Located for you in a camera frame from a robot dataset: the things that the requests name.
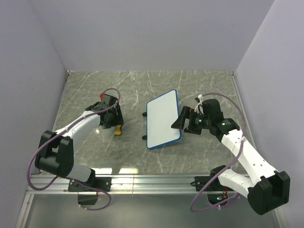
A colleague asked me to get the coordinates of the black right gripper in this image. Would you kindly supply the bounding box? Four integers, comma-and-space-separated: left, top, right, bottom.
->
171, 106, 211, 135

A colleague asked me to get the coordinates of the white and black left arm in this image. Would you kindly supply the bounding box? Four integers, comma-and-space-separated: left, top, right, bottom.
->
35, 102, 124, 191

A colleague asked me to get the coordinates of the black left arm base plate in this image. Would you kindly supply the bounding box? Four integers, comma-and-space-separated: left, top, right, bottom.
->
68, 177, 112, 192

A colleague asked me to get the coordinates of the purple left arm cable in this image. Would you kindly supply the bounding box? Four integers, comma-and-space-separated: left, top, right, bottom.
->
26, 87, 121, 212

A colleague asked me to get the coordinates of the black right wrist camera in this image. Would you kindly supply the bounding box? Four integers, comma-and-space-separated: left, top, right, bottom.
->
202, 99, 223, 118

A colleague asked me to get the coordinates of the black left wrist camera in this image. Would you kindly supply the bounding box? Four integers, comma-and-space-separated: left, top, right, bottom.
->
99, 94, 117, 109

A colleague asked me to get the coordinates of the aluminium extrusion rail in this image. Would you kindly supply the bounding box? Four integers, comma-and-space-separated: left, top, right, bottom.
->
26, 173, 278, 195

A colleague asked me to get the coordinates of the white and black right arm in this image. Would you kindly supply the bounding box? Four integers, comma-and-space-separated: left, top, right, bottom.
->
171, 106, 290, 215

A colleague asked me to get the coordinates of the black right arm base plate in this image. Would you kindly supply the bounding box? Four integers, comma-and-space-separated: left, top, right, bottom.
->
190, 176, 224, 192

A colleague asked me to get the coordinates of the yellow bone-shaped whiteboard eraser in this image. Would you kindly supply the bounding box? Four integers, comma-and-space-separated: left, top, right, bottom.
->
114, 125, 122, 136

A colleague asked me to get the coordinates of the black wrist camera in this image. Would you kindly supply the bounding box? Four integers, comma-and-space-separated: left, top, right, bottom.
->
202, 99, 223, 118
99, 94, 117, 109

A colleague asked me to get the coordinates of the blue-framed small whiteboard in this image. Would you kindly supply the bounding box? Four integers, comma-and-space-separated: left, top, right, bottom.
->
146, 89, 182, 150

